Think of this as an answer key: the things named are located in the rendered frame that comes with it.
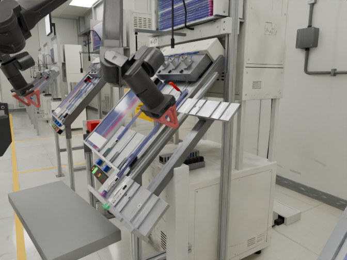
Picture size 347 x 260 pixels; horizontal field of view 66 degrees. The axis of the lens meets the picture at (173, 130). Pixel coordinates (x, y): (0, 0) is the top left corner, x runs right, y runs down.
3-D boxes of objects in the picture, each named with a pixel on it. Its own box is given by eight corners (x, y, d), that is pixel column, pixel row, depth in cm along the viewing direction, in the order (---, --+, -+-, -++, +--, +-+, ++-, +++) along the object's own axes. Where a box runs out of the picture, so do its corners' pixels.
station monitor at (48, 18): (50, 34, 504) (48, 11, 496) (46, 37, 553) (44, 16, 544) (58, 34, 511) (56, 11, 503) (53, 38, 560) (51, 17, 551)
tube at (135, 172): (107, 210, 68) (105, 208, 67) (105, 208, 69) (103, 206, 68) (219, 75, 82) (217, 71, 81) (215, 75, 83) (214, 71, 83)
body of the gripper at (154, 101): (157, 97, 77) (141, 78, 74) (177, 99, 69) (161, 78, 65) (142, 113, 76) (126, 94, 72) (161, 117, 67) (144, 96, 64)
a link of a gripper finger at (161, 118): (174, 116, 81) (156, 94, 76) (189, 119, 75) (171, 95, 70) (160, 132, 79) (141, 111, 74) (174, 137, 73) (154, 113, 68)
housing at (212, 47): (222, 71, 128) (206, 49, 121) (170, 72, 169) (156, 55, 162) (231, 60, 130) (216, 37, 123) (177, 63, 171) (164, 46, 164)
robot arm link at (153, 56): (103, 79, 71) (100, 57, 64) (125, 53, 77) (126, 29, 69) (142, 99, 70) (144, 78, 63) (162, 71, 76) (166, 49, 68)
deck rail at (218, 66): (133, 185, 111) (123, 177, 108) (131, 183, 113) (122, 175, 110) (229, 64, 127) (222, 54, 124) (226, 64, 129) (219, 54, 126)
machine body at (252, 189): (186, 295, 139) (187, 184, 126) (133, 230, 197) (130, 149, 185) (269, 253, 172) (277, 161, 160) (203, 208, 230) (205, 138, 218)
